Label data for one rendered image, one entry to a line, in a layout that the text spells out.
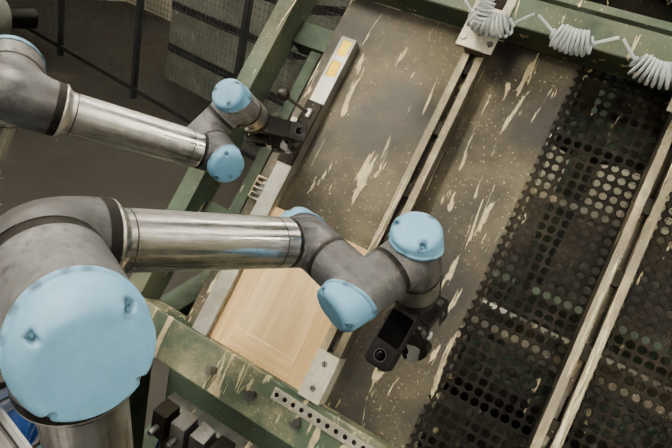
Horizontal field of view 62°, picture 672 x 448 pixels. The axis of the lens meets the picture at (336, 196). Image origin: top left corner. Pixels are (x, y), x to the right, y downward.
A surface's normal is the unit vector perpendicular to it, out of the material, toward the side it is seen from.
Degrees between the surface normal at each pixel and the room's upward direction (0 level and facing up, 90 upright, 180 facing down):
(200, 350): 56
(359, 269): 26
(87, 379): 82
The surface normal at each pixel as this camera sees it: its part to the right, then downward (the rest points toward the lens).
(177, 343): -0.26, -0.25
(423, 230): -0.08, -0.68
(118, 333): 0.61, 0.35
